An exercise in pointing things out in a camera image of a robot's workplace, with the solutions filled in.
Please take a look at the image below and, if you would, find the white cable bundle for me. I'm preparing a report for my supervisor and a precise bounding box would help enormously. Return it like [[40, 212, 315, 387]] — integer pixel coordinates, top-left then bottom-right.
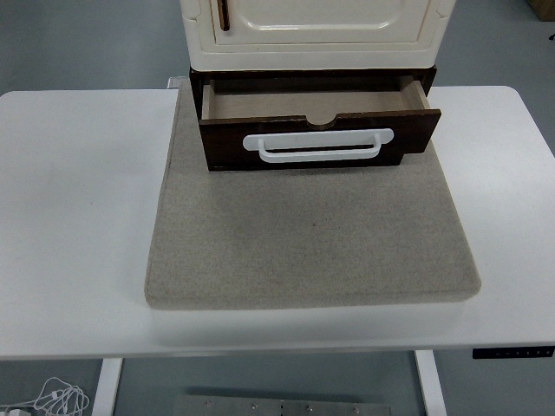
[[0, 376, 91, 416]]

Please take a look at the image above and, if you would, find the dark wooden drawer housing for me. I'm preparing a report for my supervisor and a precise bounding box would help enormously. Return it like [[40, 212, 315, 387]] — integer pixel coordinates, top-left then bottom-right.
[[189, 66, 437, 172]]

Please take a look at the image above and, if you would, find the beige felt mat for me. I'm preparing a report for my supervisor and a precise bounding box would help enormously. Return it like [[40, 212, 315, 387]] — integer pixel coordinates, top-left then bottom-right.
[[144, 84, 482, 311]]

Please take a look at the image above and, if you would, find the black table control panel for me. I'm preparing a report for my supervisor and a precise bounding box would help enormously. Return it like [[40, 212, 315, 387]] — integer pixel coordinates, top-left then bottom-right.
[[471, 346, 555, 360]]

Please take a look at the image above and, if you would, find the brown cardboard box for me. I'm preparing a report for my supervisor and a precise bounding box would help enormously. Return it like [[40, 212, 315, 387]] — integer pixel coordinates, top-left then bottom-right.
[[526, 0, 555, 22]]

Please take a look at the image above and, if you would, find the dark wooden drawer white handle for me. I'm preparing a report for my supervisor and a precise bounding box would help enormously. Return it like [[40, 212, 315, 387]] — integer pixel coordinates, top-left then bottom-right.
[[198, 75, 442, 167]]

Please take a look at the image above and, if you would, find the brown cabinet door handle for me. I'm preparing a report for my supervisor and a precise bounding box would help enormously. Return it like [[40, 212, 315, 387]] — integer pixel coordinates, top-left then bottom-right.
[[215, 0, 232, 32]]

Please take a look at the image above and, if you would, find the white table leg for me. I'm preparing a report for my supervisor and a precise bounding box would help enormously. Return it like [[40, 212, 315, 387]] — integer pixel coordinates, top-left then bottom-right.
[[414, 349, 447, 416], [91, 358, 124, 416]]

